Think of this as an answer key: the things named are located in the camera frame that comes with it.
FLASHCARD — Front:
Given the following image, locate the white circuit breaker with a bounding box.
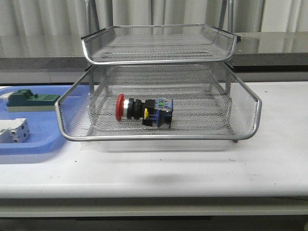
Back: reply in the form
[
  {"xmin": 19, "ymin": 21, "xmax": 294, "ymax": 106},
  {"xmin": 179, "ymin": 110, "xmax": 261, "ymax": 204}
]
[{"xmin": 0, "ymin": 118, "xmax": 30, "ymax": 143}]

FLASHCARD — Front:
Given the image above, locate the blue plastic tray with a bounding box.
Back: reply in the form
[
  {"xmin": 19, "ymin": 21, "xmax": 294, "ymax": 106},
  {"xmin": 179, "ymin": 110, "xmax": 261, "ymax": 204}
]
[{"xmin": 0, "ymin": 85, "xmax": 71, "ymax": 155}]

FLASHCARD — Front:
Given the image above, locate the green terminal block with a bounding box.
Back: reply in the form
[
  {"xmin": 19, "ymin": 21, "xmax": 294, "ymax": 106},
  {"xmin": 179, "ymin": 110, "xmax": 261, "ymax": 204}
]
[{"xmin": 6, "ymin": 89, "xmax": 60, "ymax": 112}]

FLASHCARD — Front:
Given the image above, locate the white curtain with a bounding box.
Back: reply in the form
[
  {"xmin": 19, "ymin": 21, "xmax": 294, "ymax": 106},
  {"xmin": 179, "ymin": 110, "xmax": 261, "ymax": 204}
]
[{"xmin": 0, "ymin": 0, "xmax": 308, "ymax": 36}]

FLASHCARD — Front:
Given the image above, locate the grey stone counter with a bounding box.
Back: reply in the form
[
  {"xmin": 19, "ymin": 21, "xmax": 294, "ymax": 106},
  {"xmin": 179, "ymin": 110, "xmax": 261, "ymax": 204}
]
[{"xmin": 0, "ymin": 32, "xmax": 308, "ymax": 72}]

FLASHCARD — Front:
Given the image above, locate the red emergency push button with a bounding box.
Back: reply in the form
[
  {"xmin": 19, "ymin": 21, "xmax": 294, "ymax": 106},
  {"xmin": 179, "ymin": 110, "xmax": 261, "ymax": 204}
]
[{"xmin": 115, "ymin": 93, "xmax": 174, "ymax": 127}]

